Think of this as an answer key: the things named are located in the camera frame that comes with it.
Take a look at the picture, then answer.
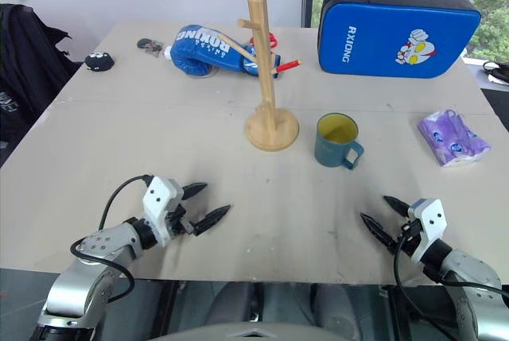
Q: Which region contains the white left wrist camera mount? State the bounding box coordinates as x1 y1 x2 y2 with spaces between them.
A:
142 176 185 248

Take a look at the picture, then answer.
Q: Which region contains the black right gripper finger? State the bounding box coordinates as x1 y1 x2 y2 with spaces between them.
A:
382 195 411 217
359 212 399 255

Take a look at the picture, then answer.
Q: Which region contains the black backpack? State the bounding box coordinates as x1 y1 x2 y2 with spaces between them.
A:
0 2 83 168

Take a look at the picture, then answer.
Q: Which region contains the wooden mug tree stand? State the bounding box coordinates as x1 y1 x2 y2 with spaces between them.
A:
236 0 302 153

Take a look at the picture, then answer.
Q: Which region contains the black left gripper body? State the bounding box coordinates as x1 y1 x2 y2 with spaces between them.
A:
165 194 196 241

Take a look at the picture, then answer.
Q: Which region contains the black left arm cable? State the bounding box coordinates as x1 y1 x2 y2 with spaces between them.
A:
70 174 156 304

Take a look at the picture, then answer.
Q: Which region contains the small dark keychain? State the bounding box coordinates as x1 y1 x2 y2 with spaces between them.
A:
136 38 165 56

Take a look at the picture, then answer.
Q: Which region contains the teal mug yellow inside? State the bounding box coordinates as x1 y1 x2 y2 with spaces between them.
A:
313 112 365 172

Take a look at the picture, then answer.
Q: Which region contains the blue boxing glove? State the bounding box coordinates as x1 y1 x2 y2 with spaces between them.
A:
164 25 282 79

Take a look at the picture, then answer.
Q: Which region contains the pale grey robot torso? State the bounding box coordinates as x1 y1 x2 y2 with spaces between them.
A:
157 320 361 341

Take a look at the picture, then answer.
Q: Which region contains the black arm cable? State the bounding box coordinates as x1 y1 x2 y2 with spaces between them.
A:
70 174 156 304
393 232 453 341

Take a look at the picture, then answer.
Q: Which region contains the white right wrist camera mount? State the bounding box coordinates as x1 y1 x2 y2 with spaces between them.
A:
406 197 449 266

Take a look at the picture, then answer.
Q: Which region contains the black strap item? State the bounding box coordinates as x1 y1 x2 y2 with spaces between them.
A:
481 60 509 87

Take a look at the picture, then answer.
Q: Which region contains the blue black kick pad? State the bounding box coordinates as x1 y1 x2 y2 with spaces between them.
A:
317 0 483 80

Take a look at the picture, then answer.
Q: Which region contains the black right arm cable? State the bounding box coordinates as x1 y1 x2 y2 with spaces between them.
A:
393 232 453 341

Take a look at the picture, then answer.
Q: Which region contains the black plush toy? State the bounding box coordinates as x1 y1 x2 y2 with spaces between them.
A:
84 51 116 72

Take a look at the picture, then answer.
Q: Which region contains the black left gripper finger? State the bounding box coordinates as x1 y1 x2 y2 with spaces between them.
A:
181 182 209 200
192 204 232 238

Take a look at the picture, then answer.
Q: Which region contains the red looped handle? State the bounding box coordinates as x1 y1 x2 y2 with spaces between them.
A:
248 32 278 50

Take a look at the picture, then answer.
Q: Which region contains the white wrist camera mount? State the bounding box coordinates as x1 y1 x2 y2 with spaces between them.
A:
406 197 449 266
142 176 185 248

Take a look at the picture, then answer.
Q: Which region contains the purple tissue pack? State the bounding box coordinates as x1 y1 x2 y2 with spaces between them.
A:
417 108 492 169

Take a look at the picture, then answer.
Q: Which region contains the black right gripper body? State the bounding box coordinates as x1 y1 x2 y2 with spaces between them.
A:
390 216 425 258

